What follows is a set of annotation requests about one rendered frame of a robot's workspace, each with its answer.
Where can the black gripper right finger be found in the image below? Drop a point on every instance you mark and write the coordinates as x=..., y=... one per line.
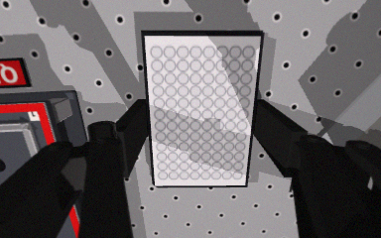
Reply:
x=329, y=183

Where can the white well plate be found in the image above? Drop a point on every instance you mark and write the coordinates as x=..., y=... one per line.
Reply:
x=201, y=96

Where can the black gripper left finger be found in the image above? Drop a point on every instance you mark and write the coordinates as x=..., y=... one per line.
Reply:
x=37, y=198

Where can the grey operator button panel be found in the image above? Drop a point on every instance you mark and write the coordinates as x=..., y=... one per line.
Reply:
x=361, y=120

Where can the dark grey nest plate with red border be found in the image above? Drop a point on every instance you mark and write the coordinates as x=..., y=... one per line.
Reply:
x=26, y=127

